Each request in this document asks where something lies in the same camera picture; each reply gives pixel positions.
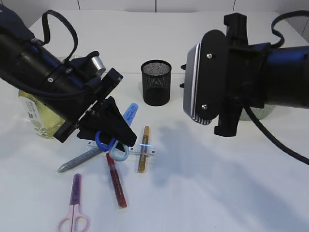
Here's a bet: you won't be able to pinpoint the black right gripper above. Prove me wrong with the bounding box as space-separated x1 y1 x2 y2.
214 13 270 137

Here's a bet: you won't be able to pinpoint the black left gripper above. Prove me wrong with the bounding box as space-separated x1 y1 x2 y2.
53 68 137 146

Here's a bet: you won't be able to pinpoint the blue capped scissors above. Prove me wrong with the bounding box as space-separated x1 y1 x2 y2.
95 103 139 146

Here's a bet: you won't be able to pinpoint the yellow tea plastic bottle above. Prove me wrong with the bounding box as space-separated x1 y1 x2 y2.
18 90 65 139

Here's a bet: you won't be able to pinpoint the right black blue robot arm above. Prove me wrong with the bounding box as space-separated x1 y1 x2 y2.
181 13 309 137

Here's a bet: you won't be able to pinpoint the silver glitter pen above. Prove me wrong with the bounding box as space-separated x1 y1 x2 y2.
57 148 103 173

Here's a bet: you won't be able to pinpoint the clear plastic ruler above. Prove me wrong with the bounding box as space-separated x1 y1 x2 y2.
86 141 155 161

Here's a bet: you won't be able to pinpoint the green plastic woven basket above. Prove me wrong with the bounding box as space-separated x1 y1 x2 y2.
239 104 276 121

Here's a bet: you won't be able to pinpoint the gold glitter pen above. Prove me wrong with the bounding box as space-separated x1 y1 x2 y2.
138 126 150 173

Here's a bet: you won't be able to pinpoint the black mesh pen holder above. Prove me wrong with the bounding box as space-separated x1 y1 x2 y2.
141 59 172 106

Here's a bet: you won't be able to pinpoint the red glitter pen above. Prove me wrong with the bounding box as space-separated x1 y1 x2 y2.
106 153 127 208

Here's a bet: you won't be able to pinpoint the pink purple capped scissors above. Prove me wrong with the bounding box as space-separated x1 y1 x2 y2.
56 174 90 232

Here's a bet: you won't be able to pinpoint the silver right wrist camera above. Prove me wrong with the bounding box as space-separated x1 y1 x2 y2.
183 29 229 125

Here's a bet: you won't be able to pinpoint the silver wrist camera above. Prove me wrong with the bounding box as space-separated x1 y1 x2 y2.
183 29 229 125
86 56 106 76

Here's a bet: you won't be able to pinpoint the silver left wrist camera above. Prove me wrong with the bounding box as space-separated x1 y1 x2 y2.
86 56 106 76

